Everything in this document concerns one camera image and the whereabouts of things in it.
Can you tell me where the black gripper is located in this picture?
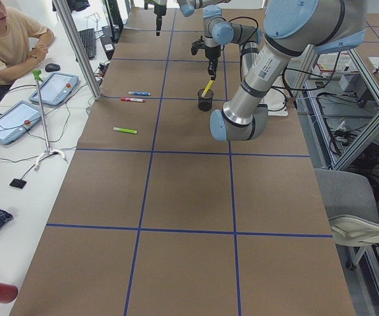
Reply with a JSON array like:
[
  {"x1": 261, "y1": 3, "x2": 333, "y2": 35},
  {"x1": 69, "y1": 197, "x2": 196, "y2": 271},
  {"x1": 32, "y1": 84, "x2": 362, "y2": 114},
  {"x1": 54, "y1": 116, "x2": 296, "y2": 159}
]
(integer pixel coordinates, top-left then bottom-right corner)
[
  {"x1": 204, "y1": 45, "x2": 221, "y2": 80},
  {"x1": 154, "y1": 3, "x2": 167, "y2": 36}
]

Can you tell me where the yellow highlighter pen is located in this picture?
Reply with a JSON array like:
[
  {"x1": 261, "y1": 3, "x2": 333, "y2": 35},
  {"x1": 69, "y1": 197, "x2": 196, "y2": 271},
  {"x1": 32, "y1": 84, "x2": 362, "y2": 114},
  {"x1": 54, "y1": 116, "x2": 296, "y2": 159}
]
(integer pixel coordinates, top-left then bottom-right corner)
[{"x1": 201, "y1": 80, "x2": 214, "y2": 97}]

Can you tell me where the blue marker pen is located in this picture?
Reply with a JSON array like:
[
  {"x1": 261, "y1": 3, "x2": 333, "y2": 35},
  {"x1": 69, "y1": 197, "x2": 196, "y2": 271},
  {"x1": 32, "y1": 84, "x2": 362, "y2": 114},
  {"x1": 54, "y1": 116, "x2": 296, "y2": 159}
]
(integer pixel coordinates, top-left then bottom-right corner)
[{"x1": 128, "y1": 91, "x2": 151, "y2": 97}]

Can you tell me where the red capped white marker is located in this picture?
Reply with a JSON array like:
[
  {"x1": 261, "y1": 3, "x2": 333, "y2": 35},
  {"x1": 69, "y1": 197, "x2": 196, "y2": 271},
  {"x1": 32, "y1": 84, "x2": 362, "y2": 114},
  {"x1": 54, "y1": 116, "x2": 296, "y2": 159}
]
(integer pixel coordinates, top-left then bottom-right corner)
[{"x1": 120, "y1": 97, "x2": 145, "y2": 103}]

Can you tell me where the green highlighter pen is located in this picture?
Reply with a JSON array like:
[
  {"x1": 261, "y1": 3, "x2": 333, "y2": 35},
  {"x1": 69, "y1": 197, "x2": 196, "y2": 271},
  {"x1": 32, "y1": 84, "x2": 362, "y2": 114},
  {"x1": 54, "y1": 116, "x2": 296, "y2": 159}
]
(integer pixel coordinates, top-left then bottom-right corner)
[{"x1": 112, "y1": 127, "x2": 138, "y2": 134}]

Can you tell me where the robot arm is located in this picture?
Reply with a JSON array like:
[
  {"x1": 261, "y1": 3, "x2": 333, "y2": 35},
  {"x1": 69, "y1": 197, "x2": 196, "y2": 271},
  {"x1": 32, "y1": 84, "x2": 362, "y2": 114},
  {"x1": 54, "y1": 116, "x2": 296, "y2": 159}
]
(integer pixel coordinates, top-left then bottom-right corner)
[
  {"x1": 144, "y1": 0, "x2": 229, "y2": 36},
  {"x1": 210, "y1": 1, "x2": 368, "y2": 141}
]

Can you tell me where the black mesh pen cup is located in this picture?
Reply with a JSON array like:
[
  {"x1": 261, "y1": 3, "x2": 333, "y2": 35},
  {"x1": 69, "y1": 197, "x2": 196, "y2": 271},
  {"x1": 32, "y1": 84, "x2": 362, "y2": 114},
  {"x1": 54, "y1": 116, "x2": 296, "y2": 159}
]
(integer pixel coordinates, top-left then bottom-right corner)
[{"x1": 198, "y1": 89, "x2": 214, "y2": 112}]

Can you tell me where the black keyboard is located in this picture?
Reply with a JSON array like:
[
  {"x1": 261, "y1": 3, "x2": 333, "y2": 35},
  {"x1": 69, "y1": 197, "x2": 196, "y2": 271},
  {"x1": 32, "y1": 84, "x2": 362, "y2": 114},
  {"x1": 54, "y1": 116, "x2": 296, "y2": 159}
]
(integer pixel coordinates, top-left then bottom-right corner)
[{"x1": 78, "y1": 28, "x2": 96, "y2": 59}]

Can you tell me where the black computer mouse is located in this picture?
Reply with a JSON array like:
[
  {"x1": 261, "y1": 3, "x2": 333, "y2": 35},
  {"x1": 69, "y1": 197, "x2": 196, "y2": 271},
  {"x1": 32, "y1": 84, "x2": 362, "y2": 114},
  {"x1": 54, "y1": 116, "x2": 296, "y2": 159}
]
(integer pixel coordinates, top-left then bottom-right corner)
[{"x1": 45, "y1": 63, "x2": 61, "y2": 72}]

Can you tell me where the far blue teach pendant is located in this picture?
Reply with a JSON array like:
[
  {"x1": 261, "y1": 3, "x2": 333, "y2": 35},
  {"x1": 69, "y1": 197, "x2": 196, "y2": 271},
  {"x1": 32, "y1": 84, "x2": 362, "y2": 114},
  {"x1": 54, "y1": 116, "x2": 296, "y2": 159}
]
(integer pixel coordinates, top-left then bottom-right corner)
[{"x1": 32, "y1": 69, "x2": 78, "y2": 107}]

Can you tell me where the blue teach pendant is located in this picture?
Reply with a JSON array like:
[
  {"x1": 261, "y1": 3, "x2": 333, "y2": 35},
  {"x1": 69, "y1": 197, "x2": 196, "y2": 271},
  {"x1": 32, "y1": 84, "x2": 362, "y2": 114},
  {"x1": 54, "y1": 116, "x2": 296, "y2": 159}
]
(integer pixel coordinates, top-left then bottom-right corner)
[
  {"x1": 32, "y1": 69, "x2": 78, "y2": 107},
  {"x1": 0, "y1": 101, "x2": 41, "y2": 145}
]

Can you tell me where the silver reacher grabber tool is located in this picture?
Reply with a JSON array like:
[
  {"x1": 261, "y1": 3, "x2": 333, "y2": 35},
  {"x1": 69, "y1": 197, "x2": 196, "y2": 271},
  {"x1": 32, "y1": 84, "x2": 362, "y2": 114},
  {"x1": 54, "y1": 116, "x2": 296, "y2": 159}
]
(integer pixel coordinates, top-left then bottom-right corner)
[{"x1": 32, "y1": 69, "x2": 67, "y2": 171}]

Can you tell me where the person in beige shirt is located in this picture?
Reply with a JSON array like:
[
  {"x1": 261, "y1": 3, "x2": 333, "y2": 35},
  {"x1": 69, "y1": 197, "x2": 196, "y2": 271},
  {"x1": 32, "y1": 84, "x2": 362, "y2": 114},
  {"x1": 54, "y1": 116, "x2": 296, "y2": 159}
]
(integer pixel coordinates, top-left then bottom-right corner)
[{"x1": 0, "y1": 1, "x2": 54, "y2": 101}]

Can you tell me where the near blue teach pendant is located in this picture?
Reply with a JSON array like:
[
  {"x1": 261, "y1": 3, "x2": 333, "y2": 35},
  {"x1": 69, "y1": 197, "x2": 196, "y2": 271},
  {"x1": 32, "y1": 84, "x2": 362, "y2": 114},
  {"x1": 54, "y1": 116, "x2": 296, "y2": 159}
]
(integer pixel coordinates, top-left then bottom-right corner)
[{"x1": 0, "y1": 101, "x2": 41, "y2": 145}]

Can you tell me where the grey office chair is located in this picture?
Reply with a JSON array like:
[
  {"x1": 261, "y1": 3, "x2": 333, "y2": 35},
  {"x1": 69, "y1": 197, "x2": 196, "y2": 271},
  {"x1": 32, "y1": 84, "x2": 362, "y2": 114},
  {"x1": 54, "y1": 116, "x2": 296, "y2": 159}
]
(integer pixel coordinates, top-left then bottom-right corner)
[{"x1": 312, "y1": 168, "x2": 379, "y2": 271}]

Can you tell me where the small black square pad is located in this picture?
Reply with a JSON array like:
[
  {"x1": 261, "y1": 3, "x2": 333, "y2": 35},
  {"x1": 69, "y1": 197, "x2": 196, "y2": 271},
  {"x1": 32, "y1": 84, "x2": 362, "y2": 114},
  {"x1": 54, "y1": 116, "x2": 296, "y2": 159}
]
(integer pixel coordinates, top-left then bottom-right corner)
[{"x1": 9, "y1": 178, "x2": 27, "y2": 190}]

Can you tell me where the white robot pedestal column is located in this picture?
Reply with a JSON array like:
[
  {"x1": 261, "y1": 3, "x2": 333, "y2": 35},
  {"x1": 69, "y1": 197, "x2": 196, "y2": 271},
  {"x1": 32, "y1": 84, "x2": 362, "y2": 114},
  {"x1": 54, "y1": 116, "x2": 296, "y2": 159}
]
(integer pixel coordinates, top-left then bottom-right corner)
[{"x1": 261, "y1": 76, "x2": 288, "y2": 117}]

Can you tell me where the aluminium frame post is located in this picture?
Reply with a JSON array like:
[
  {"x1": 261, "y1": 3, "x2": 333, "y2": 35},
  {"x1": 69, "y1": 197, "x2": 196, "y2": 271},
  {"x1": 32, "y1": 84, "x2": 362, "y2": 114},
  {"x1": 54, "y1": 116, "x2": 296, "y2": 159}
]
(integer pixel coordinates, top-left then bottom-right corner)
[{"x1": 53, "y1": 0, "x2": 102, "y2": 101}]

